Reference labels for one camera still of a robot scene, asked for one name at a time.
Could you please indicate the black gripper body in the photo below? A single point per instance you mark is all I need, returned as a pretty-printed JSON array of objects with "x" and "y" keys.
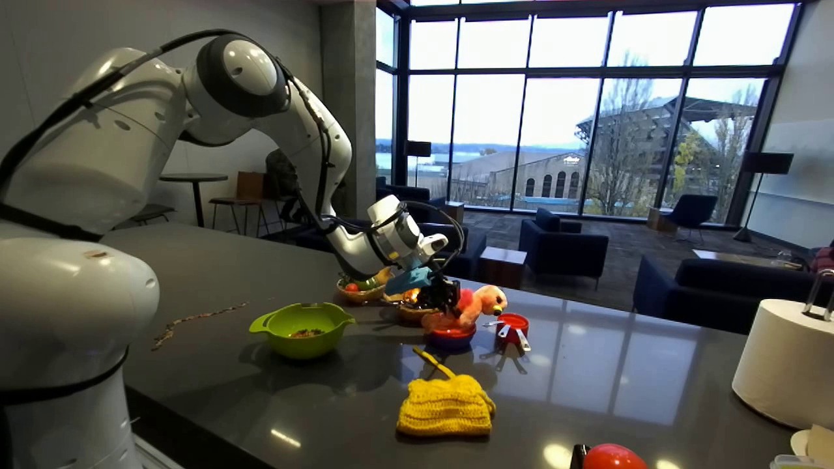
[{"x": 436, "y": 291}]

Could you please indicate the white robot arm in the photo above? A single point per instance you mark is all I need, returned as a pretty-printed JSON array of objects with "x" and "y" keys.
[{"x": 114, "y": 146}]

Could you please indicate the orange bowl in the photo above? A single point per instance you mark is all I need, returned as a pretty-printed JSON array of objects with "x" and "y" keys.
[{"x": 446, "y": 333}]

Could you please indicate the green bowl with spout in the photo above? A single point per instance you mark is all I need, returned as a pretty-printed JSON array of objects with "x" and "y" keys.
[{"x": 304, "y": 335}]

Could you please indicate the dark cube side table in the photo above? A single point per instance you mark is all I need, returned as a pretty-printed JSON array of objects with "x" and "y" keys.
[{"x": 505, "y": 265}]

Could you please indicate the small red measuring cup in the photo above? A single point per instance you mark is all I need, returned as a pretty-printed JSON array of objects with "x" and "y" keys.
[{"x": 511, "y": 329}]

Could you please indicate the wicker basket with vegetables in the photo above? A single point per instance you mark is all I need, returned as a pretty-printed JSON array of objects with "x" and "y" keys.
[{"x": 361, "y": 287}]

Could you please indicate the yellow knitted cloth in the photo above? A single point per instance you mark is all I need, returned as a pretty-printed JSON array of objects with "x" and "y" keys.
[{"x": 445, "y": 407}]

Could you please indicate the blue armchair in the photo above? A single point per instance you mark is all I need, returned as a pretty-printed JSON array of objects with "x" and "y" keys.
[{"x": 561, "y": 244}]

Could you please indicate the seated person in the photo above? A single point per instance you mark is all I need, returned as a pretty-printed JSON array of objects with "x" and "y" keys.
[{"x": 279, "y": 179}]

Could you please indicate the wooden stool chair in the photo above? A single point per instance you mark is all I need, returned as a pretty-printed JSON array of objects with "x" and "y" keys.
[{"x": 244, "y": 196}]

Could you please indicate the red round object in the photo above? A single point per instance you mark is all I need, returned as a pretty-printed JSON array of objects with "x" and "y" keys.
[{"x": 614, "y": 458}]

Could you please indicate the dark armchair by window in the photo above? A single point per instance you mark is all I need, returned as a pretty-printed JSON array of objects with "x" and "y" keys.
[{"x": 691, "y": 210}]

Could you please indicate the dark blue couch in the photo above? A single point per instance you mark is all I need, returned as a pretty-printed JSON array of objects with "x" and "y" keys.
[{"x": 721, "y": 291}]

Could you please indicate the round cafe table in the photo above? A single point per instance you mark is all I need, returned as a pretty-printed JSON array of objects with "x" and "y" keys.
[{"x": 193, "y": 179}]

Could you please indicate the wooden lounge chair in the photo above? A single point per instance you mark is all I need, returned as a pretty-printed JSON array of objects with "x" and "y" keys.
[{"x": 145, "y": 211}]

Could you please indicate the white paper roll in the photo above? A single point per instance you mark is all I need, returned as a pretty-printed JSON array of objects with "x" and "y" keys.
[{"x": 785, "y": 365}]

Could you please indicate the black music stand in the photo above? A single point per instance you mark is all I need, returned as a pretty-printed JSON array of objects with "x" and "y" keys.
[{"x": 771, "y": 163}]

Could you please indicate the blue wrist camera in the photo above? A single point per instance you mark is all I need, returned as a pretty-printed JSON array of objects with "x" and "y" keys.
[{"x": 407, "y": 279}]

